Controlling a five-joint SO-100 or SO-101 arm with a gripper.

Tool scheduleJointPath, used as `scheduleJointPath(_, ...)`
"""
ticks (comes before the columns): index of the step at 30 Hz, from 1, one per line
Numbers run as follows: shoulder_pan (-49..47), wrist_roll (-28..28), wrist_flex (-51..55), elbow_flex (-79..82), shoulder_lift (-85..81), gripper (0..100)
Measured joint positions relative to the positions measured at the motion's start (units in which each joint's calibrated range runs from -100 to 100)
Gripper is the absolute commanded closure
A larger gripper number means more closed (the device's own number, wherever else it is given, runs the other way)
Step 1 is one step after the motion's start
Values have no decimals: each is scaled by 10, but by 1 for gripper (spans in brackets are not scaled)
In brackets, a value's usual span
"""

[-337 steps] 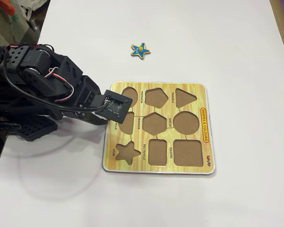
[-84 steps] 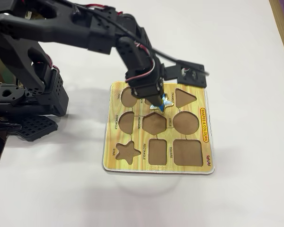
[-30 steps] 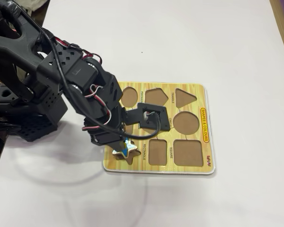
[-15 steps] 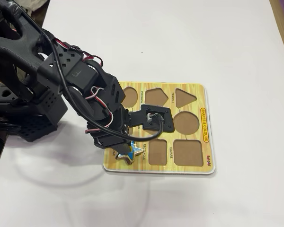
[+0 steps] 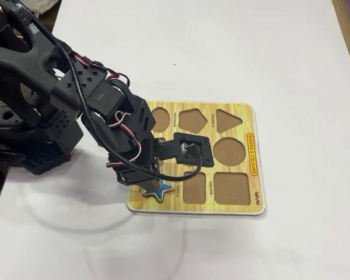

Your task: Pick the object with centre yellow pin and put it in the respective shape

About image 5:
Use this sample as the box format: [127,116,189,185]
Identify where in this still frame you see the wooden shapes puzzle board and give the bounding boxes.
[125,100,267,218]

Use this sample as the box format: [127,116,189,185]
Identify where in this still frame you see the black camera cable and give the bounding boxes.
[31,16,202,181]

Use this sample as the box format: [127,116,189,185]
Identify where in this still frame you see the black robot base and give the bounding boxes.
[0,101,85,155]

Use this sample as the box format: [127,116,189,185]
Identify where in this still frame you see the blue star puzzle piece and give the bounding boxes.
[142,178,175,203]

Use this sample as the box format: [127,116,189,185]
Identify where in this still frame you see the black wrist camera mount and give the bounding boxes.
[159,131,215,168]

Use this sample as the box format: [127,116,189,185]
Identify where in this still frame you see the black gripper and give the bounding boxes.
[106,128,165,194]

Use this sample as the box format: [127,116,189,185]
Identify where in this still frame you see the black grid table clamp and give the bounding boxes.
[22,142,72,176]

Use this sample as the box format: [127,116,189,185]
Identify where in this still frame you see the red white forearm wires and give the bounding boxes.
[71,51,132,87]

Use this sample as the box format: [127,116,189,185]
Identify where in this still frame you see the red white gripper servo wire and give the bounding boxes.
[106,110,142,169]

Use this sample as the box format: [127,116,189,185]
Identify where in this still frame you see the black power cable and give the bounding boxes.
[0,149,27,165]

